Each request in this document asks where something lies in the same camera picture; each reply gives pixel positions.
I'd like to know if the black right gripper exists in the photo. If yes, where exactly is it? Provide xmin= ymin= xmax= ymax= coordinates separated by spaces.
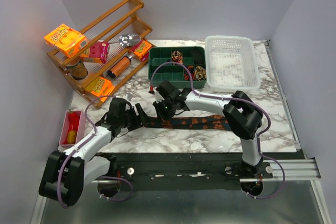
xmin=153 ymin=98 xmax=175 ymax=125

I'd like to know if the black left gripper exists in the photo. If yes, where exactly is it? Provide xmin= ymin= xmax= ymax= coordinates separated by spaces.
xmin=119 ymin=102 xmax=153 ymax=131

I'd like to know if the dark orange-patterned necktie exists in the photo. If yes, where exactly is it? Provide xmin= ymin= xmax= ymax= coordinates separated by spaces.
xmin=144 ymin=114 xmax=231 ymax=131

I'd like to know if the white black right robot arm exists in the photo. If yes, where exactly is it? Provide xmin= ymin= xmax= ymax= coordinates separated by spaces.
xmin=149 ymin=81 xmax=263 ymax=178

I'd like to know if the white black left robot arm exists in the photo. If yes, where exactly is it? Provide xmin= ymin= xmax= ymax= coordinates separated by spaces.
xmin=38 ymin=98 xmax=145 ymax=208

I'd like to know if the lower orange sponge box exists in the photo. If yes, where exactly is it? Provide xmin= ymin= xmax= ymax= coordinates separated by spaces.
xmin=85 ymin=77 xmax=115 ymax=102

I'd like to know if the orange black bottle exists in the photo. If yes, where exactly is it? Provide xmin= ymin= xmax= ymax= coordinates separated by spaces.
xmin=107 ymin=56 xmax=132 ymax=78

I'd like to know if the green compartment organizer tray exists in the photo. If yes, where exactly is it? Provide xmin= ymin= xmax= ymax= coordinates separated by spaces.
xmin=148 ymin=46 xmax=206 ymax=89

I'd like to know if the rolled orange black tie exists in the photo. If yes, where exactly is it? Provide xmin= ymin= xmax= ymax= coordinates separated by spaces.
xmin=184 ymin=66 xmax=195 ymax=81

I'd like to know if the rolled beige patterned tie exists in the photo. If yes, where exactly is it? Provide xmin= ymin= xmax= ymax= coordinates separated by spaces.
xmin=194 ymin=66 xmax=206 ymax=81

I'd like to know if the rolled tie top compartment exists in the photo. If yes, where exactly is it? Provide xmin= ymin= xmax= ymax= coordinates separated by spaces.
xmin=171 ymin=50 xmax=183 ymax=63

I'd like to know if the small orange pink box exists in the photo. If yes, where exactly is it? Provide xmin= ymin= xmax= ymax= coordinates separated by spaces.
xmin=130 ymin=40 xmax=153 ymax=61

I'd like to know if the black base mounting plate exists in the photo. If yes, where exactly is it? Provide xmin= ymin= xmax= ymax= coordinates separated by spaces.
xmin=97 ymin=153 xmax=273 ymax=191

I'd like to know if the red toy pepper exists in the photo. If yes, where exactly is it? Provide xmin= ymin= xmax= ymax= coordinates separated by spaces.
xmin=68 ymin=111 xmax=79 ymax=129

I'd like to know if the wooden three-tier rack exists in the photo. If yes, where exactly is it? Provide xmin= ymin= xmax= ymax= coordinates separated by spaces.
xmin=44 ymin=0 xmax=153 ymax=108

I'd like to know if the black cloth in tray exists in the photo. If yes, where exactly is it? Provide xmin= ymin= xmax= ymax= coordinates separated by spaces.
xmin=190 ymin=47 xmax=204 ymax=65

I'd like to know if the pink plastic bin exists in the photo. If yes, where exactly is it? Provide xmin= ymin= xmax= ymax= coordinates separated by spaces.
xmin=59 ymin=110 xmax=86 ymax=148

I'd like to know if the silver metal spoon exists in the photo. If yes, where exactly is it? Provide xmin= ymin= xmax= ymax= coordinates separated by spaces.
xmin=109 ymin=33 xmax=141 ymax=47

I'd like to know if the pink sponge box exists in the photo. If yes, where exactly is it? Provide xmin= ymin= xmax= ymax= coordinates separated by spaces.
xmin=79 ymin=41 xmax=110 ymax=64

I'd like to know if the yellow toy corn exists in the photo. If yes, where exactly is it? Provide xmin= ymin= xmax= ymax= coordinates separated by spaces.
xmin=66 ymin=130 xmax=77 ymax=145

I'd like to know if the food can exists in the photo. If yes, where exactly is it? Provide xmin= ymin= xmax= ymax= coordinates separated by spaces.
xmin=66 ymin=58 xmax=88 ymax=81

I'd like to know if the white plastic basket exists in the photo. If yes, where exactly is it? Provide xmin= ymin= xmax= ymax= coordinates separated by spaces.
xmin=205 ymin=36 xmax=260 ymax=92

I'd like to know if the large orange sponge box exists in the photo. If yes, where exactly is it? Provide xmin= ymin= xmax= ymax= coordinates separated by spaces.
xmin=44 ymin=24 xmax=88 ymax=58

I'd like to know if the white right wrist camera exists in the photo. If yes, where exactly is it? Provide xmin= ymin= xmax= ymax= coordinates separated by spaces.
xmin=154 ymin=89 xmax=165 ymax=104

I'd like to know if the aluminium frame rail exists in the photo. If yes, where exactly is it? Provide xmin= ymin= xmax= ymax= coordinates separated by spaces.
xmin=240 ymin=158 xmax=322 ymax=183

